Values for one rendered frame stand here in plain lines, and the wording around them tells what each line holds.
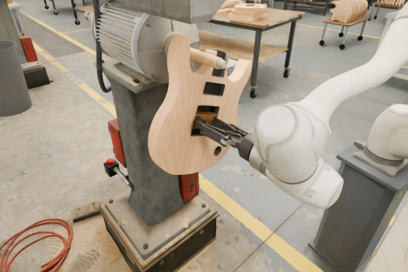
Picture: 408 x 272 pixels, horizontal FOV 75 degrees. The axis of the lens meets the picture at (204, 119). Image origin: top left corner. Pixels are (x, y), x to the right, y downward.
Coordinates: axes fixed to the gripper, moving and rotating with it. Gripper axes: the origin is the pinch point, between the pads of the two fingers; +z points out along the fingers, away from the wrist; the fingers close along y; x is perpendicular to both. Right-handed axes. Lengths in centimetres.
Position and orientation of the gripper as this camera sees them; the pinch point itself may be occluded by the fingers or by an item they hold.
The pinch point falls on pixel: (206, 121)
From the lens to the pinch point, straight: 83.3
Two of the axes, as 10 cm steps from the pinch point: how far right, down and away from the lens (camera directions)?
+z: -6.6, -3.7, 6.5
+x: 2.6, -9.3, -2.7
